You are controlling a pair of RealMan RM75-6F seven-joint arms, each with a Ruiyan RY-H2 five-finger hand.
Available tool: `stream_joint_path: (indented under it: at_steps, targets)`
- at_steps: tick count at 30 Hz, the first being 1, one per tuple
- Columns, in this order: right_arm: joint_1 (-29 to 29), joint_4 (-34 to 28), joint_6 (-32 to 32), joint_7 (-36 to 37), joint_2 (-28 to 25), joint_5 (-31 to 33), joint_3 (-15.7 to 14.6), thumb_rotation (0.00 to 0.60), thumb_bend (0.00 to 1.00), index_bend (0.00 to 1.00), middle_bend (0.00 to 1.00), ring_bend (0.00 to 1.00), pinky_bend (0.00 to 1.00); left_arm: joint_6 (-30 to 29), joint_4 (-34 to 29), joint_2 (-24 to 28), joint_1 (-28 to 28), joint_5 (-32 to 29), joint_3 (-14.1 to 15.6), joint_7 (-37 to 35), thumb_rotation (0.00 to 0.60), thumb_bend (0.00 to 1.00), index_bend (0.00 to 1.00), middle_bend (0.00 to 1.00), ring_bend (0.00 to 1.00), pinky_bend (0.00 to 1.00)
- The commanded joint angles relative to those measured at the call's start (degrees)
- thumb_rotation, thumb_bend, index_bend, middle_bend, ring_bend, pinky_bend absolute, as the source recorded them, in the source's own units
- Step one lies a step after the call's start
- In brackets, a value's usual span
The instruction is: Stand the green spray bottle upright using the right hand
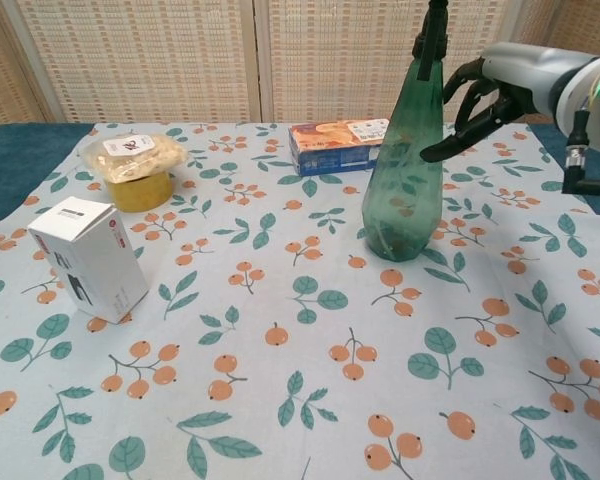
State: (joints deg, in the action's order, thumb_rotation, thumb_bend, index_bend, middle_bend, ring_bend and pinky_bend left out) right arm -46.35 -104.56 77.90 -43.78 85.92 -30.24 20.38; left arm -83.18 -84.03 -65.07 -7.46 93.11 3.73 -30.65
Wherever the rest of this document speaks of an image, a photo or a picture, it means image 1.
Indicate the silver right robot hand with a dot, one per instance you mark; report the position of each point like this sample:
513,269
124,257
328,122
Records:
520,75

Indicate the green plastic spray bottle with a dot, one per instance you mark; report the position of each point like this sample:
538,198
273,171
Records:
405,175

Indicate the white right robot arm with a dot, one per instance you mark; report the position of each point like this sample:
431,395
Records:
587,95

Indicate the orange and blue snack box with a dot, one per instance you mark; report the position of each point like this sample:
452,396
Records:
337,145

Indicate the woven bamboo folding screen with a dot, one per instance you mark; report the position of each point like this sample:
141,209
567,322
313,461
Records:
180,60

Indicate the floral fruit print tablecloth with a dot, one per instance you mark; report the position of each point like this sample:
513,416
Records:
300,350

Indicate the clear bag of snacks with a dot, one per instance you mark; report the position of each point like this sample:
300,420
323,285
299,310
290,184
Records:
130,155

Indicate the white cardboard box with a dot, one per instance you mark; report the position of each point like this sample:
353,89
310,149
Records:
92,260

